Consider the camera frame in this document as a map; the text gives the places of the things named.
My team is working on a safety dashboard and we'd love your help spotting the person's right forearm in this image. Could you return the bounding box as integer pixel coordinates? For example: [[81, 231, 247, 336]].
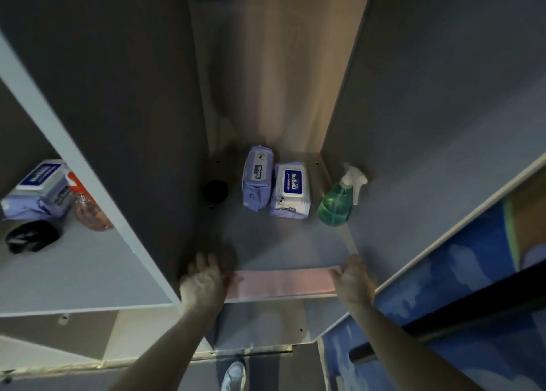
[[349, 301, 483, 391]]

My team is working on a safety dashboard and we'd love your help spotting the pink spray bottle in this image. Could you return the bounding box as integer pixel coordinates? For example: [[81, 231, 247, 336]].
[[66, 171, 115, 232]]

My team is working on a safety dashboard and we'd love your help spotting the person's left hand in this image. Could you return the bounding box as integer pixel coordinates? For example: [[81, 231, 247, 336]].
[[179, 252, 231, 317]]

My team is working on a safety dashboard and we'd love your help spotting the grey cubby shelf unit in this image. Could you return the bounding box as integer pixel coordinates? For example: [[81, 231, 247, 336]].
[[0, 0, 546, 372]]

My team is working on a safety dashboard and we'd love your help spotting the person's left forearm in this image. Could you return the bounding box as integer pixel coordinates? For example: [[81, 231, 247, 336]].
[[109, 305, 222, 391]]

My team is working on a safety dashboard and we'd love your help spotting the black metal bar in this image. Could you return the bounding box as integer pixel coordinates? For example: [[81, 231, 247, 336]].
[[349, 260, 546, 364]]

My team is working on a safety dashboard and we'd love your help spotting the green spray bottle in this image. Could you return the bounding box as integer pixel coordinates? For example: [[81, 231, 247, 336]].
[[317, 163, 369, 227]]

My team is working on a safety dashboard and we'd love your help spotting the person's right hand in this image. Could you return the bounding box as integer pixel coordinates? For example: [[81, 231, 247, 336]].
[[330, 254, 376, 310]]

